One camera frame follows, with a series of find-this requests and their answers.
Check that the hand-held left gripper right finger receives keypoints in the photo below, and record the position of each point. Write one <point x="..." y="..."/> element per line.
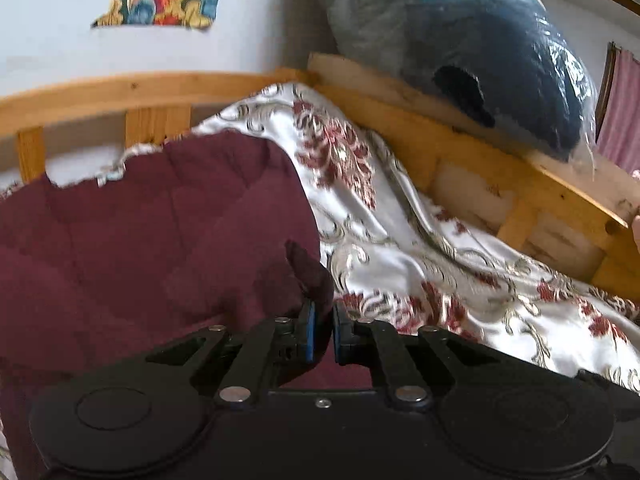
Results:
<point x="339" y="332"/>

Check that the pink curtain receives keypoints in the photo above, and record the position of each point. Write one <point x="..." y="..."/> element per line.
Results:
<point x="620" y="110"/>

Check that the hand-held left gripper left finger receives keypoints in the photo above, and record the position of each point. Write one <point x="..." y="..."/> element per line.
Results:
<point x="310" y="331"/>

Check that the wooden bed frame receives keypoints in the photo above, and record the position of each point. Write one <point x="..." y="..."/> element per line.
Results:
<point x="450" y="160"/>

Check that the maroon fleece garment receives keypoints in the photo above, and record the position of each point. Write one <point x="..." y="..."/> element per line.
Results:
<point x="150" y="240"/>

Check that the white floral satin bed sheet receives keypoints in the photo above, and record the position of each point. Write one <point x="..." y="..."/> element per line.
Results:
<point x="410" y="240"/>

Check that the clear plastic bag of clothes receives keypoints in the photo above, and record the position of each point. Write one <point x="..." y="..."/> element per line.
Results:
<point x="450" y="45"/>

